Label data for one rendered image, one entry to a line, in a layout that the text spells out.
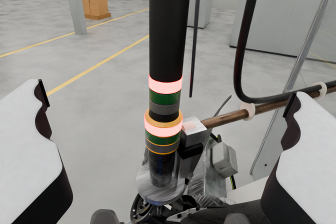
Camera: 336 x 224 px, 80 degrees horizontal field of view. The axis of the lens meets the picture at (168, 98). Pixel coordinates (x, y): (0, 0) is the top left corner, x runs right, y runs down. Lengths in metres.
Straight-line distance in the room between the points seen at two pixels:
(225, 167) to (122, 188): 1.41
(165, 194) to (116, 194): 1.75
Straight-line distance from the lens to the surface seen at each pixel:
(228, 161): 0.77
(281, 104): 0.36
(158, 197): 0.30
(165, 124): 0.21
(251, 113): 0.31
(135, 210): 0.59
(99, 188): 2.10
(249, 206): 0.44
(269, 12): 5.63
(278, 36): 5.76
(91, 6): 8.42
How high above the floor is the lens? 1.71
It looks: 33 degrees down
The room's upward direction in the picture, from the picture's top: 3 degrees clockwise
